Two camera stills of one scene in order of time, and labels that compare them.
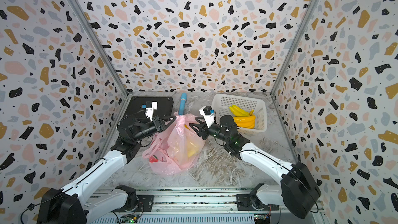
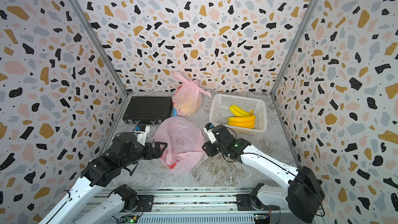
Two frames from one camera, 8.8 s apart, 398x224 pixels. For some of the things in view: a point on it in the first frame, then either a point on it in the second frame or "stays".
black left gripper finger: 165,117 → 158,152
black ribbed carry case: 165,107 stays
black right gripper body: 216,133 → 214,149
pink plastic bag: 177,148 → 187,98
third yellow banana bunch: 239,112 stays
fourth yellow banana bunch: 247,122 stays
